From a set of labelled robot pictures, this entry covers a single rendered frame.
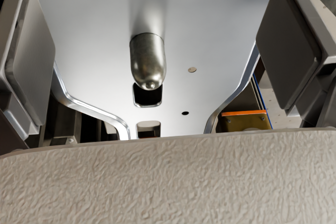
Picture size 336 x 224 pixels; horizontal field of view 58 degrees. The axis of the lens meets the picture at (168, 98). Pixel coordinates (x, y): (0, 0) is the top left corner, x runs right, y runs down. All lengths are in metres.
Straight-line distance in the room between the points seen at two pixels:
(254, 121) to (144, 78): 0.34
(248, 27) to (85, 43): 0.15
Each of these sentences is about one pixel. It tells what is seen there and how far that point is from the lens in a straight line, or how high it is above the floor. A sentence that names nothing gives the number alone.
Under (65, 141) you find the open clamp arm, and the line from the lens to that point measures 0.45.
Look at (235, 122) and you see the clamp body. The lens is 0.55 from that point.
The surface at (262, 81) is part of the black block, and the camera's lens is 0.38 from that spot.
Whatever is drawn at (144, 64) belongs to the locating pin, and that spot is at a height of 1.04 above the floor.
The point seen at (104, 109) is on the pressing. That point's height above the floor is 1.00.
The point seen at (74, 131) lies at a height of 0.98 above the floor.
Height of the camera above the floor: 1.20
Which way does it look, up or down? 35 degrees down
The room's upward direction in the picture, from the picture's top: 173 degrees clockwise
